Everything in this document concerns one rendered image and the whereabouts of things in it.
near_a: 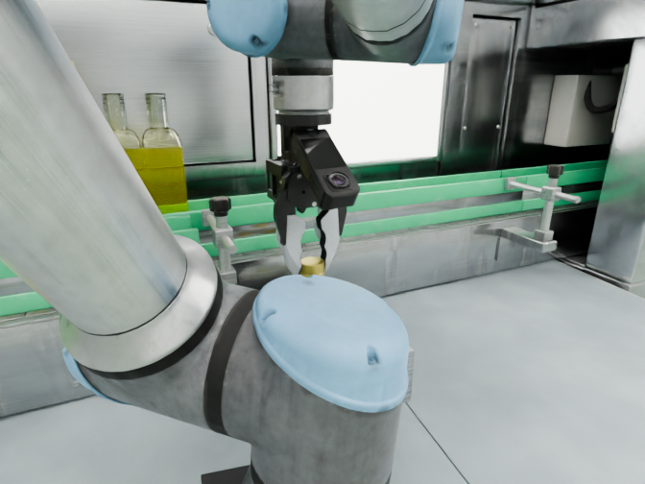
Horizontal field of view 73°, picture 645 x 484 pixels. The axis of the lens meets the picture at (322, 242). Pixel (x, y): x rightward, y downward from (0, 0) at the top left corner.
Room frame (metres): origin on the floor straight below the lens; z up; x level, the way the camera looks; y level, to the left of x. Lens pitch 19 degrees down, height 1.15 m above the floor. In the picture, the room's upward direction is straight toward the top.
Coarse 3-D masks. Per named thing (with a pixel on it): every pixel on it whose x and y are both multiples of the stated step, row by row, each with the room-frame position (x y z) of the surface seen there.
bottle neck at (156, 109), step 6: (150, 96) 0.68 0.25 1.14; (156, 96) 0.68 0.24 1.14; (162, 96) 0.68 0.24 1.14; (150, 102) 0.68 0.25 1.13; (156, 102) 0.68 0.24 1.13; (162, 102) 0.68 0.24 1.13; (150, 108) 0.67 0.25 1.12; (156, 108) 0.67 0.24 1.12; (162, 108) 0.68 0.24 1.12; (150, 114) 0.68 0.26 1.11; (156, 114) 0.68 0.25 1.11; (162, 114) 0.68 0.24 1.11; (150, 120) 0.68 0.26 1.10; (156, 120) 0.67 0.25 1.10; (162, 120) 0.68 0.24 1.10; (150, 126) 0.68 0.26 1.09; (156, 126) 0.67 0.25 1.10; (162, 126) 0.68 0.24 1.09
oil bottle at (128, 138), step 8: (120, 128) 0.66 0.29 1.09; (128, 128) 0.67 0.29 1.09; (120, 136) 0.65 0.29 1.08; (128, 136) 0.65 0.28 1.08; (136, 136) 0.66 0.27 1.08; (128, 144) 0.65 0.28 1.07; (136, 144) 0.65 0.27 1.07; (128, 152) 0.65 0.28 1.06; (136, 152) 0.65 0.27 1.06; (136, 160) 0.65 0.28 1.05; (136, 168) 0.65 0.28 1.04; (144, 176) 0.66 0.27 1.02; (144, 184) 0.65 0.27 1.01
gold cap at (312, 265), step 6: (306, 258) 0.56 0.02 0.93; (312, 258) 0.56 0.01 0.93; (318, 258) 0.56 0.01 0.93; (306, 264) 0.54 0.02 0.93; (312, 264) 0.54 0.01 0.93; (318, 264) 0.54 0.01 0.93; (300, 270) 0.54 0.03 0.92; (306, 270) 0.53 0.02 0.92; (312, 270) 0.53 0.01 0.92; (318, 270) 0.53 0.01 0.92; (306, 276) 0.53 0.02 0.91
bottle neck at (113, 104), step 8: (104, 96) 0.65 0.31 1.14; (112, 96) 0.65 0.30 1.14; (120, 96) 0.66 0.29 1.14; (104, 104) 0.66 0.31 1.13; (112, 104) 0.65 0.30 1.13; (120, 104) 0.66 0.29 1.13; (104, 112) 0.66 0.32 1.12; (112, 112) 0.65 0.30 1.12; (120, 112) 0.66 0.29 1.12; (112, 120) 0.65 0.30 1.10; (120, 120) 0.66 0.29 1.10; (112, 128) 0.65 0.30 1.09
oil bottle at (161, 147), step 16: (160, 128) 0.68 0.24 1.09; (144, 144) 0.66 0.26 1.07; (160, 144) 0.66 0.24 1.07; (176, 144) 0.67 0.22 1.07; (144, 160) 0.66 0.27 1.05; (160, 160) 0.66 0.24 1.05; (176, 160) 0.67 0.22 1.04; (160, 176) 0.66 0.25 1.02; (176, 176) 0.67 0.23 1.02; (160, 192) 0.66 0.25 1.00; (176, 192) 0.67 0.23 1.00; (160, 208) 0.66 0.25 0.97; (176, 208) 0.67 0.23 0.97
